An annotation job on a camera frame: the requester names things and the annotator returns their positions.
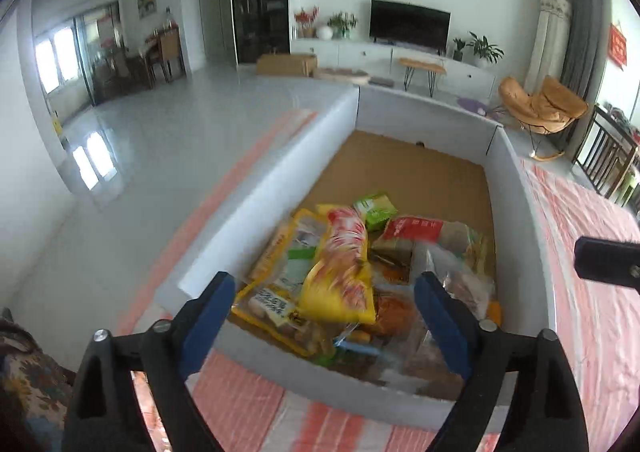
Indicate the red flower vase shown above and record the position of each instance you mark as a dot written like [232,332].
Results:
[304,20]

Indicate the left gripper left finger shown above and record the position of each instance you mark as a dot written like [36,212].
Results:
[105,414]

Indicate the green snack packet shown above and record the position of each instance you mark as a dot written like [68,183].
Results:
[375,210]

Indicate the black television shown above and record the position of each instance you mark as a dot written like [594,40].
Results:
[394,22]

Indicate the red snack packet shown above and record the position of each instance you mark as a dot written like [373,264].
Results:
[403,233]

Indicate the clear bag of snacks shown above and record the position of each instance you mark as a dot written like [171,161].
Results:
[460,280]

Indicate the yellow snack bag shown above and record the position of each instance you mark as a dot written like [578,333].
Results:
[269,300]

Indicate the orange lounge chair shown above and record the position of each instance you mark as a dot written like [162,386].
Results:
[550,110]

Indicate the green potted plant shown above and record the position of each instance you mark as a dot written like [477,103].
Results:
[484,52]

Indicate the white tv cabinet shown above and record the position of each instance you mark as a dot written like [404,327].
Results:
[430,74]

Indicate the grey curtain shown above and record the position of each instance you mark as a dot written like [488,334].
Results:
[585,59]

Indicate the dark wooden chair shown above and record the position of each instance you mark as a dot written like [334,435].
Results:
[607,152]

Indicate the red wall hanging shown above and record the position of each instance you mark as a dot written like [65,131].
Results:
[617,46]

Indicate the white cardboard box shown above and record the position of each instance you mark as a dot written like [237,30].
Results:
[432,158]

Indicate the white standing air conditioner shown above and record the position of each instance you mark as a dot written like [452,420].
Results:
[548,55]

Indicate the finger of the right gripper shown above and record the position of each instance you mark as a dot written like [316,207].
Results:
[608,262]

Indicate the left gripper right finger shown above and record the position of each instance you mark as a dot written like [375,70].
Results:
[545,412]

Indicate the brown nut snack bag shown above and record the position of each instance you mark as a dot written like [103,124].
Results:
[398,338]

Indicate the brown cardboard box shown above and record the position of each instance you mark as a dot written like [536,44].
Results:
[287,64]

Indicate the yellow red candy bag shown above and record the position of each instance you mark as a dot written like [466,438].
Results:
[338,288]

